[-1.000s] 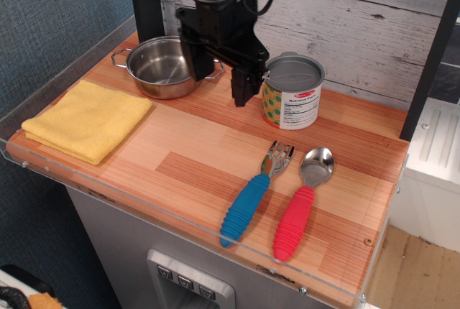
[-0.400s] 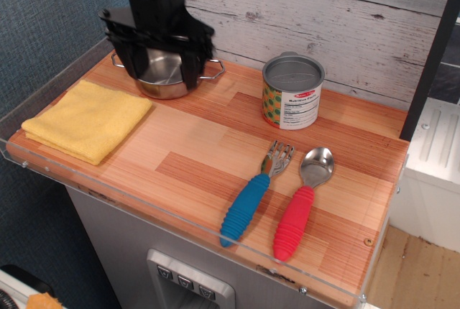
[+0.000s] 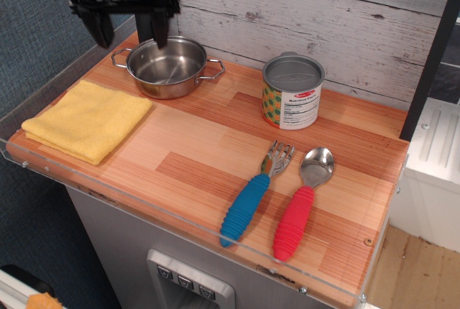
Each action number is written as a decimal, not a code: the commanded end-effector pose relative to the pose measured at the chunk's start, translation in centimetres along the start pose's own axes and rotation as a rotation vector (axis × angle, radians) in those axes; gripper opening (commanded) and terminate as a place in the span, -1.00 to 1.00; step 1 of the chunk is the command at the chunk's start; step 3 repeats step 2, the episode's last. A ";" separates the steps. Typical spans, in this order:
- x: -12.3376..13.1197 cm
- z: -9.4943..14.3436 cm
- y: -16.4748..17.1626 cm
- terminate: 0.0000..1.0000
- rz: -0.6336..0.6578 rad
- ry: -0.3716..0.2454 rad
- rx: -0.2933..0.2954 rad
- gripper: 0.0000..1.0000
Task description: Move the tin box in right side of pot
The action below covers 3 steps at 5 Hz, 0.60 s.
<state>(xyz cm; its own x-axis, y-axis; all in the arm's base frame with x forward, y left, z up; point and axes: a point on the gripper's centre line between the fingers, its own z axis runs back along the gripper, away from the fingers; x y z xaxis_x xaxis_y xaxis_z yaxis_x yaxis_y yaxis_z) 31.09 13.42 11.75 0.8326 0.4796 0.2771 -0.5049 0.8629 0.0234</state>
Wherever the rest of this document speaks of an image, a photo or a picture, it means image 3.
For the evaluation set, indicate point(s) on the grey toy fridge cabinet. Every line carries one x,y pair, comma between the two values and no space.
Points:
122,239

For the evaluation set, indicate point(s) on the folded yellow cloth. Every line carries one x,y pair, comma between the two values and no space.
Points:
88,122

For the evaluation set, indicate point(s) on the silver dispenser button panel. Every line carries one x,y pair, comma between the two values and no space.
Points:
179,285

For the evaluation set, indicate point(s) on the white toy sink unit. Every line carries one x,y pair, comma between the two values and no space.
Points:
426,200

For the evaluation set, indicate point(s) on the red handled spoon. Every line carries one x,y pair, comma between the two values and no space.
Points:
316,169

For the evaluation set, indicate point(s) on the toy food can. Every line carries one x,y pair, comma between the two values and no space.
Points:
292,91

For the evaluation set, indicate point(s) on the clear acrylic table guard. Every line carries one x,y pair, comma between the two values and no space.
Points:
184,164

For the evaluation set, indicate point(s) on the blue handled fork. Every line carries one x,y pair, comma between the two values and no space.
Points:
242,210

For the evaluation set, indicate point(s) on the small stainless steel pot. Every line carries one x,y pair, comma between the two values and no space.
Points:
170,72

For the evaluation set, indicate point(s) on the black vertical post right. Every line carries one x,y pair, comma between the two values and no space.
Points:
432,63

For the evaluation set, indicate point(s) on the black and orange object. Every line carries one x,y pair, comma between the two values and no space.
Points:
21,289

